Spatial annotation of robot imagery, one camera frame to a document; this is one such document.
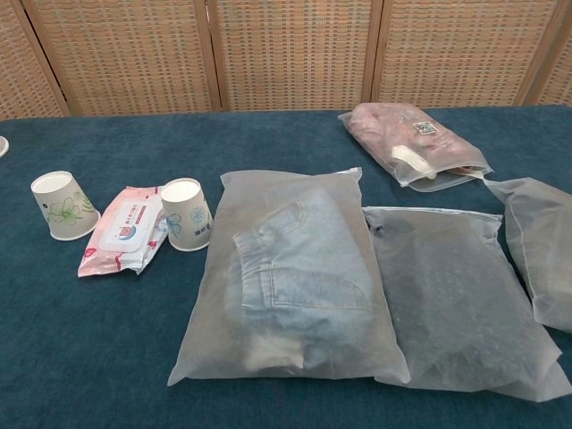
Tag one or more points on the white paper cup blue print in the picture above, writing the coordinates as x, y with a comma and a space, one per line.
187, 219
2, 146

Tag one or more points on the frosted bag with blue jeans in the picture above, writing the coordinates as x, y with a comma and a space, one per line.
290, 277

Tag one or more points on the frosted bag with pink garment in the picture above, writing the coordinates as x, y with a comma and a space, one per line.
402, 134

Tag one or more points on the pink wet wipes pack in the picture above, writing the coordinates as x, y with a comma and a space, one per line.
120, 228

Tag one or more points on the frosted bag with dark garment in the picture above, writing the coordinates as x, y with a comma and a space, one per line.
456, 304

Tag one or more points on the white paper cup green flower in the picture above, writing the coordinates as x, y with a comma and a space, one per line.
62, 210

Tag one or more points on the blue table mat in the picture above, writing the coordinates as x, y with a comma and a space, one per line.
89, 335

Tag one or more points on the frosted bag with brown garment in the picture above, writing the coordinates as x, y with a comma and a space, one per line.
545, 241

